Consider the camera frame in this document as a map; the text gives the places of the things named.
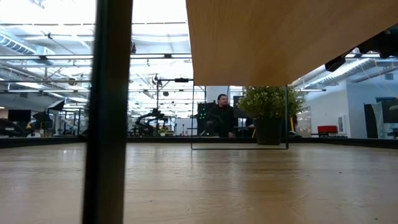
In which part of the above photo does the black equipment rack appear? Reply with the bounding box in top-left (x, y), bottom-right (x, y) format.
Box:
top-left (197, 102), bottom-right (218, 136)

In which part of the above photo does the person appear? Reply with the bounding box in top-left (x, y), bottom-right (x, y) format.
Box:
top-left (205, 93), bottom-right (237, 138)

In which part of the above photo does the green potted plant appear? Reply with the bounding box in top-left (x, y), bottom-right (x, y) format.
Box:
top-left (238, 85), bottom-right (304, 146)

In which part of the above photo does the wooden riser with black legs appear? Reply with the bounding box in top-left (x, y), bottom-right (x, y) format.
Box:
top-left (82, 0), bottom-right (398, 224)

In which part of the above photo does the red bench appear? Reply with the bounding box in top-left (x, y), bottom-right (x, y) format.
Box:
top-left (317, 125), bottom-right (338, 135)

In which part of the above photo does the silver ventilation duct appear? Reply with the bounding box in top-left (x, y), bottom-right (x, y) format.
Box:
top-left (292, 57), bottom-right (398, 88)

